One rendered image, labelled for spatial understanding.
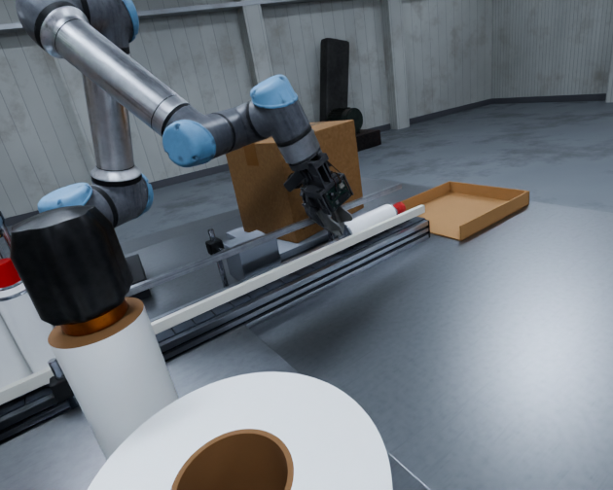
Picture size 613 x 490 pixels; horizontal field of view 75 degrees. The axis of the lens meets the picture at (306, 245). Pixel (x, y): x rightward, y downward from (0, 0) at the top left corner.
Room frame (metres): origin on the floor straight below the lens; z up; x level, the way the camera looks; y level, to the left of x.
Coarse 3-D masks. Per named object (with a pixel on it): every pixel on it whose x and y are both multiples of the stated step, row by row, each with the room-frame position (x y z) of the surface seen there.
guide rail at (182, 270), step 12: (384, 192) 0.97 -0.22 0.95; (348, 204) 0.91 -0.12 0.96; (360, 204) 0.93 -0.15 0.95; (288, 228) 0.82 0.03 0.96; (252, 240) 0.78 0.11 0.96; (264, 240) 0.79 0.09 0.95; (228, 252) 0.75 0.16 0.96; (240, 252) 0.76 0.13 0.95; (192, 264) 0.71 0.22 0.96; (204, 264) 0.72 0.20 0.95; (156, 276) 0.68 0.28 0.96; (168, 276) 0.68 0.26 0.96; (132, 288) 0.65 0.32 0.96; (144, 288) 0.66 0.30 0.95
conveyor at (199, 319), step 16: (400, 224) 0.93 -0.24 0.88; (368, 240) 0.86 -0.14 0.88; (336, 256) 0.81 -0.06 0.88; (304, 272) 0.75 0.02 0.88; (272, 288) 0.71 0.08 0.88; (224, 304) 0.68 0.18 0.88; (240, 304) 0.67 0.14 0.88; (192, 320) 0.65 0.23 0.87; (160, 336) 0.60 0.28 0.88; (32, 400) 0.49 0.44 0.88; (0, 416) 0.47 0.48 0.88
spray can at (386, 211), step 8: (376, 208) 0.93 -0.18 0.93; (384, 208) 0.92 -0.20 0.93; (392, 208) 0.93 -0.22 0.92; (400, 208) 0.95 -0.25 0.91; (360, 216) 0.89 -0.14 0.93; (368, 216) 0.89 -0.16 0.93; (376, 216) 0.90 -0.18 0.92; (384, 216) 0.90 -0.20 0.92; (392, 216) 0.92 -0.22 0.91; (344, 224) 0.86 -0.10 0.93; (352, 224) 0.86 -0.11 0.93; (360, 224) 0.86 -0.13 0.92; (368, 224) 0.87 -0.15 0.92; (376, 224) 0.88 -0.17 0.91; (344, 232) 0.87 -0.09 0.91; (352, 232) 0.84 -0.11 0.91
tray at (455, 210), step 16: (432, 192) 1.20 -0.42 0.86; (448, 192) 1.24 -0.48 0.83; (464, 192) 1.20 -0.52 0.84; (480, 192) 1.15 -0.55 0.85; (496, 192) 1.10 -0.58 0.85; (512, 192) 1.06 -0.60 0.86; (528, 192) 1.02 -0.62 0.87; (432, 208) 1.12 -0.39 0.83; (448, 208) 1.10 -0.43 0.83; (464, 208) 1.07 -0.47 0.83; (480, 208) 1.05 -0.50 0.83; (496, 208) 0.95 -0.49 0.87; (512, 208) 0.98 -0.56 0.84; (432, 224) 1.00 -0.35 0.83; (448, 224) 0.98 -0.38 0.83; (464, 224) 0.88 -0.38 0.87; (480, 224) 0.91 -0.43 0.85
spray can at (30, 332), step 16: (0, 272) 0.53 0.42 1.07; (16, 272) 0.54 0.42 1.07; (0, 288) 0.53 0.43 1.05; (16, 288) 0.53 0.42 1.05; (0, 304) 0.52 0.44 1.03; (16, 304) 0.52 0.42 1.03; (32, 304) 0.53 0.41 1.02; (16, 320) 0.52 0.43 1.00; (32, 320) 0.53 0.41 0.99; (16, 336) 0.52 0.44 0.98; (32, 336) 0.52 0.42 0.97; (48, 336) 0.53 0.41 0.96; (32, 352) 0.52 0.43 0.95; (48, 352) 0.52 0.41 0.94; (32, 368) 0.52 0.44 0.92; (48, 384) 0.52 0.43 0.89
